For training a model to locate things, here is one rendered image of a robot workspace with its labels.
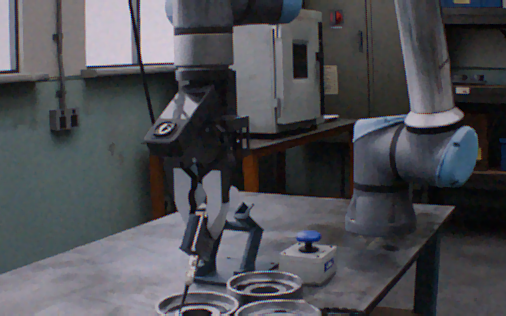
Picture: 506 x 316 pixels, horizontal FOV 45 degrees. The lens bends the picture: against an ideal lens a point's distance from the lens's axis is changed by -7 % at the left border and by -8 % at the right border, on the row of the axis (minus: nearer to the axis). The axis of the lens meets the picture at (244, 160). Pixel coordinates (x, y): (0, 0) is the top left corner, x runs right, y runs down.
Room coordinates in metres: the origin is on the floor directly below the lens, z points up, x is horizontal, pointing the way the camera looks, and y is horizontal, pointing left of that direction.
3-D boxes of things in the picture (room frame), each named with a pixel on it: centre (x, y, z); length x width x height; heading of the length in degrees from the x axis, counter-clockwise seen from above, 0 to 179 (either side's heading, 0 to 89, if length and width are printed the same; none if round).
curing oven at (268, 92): (3.45, -0.09, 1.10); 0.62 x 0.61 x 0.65; 151
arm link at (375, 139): (1.29, -0.28, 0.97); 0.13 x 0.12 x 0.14; 42
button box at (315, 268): (1.00, -0.10, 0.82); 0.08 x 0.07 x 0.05; 151
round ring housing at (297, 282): (0.86, -0.02, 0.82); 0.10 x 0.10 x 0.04
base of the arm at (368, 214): (1.29, -0.28, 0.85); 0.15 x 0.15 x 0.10
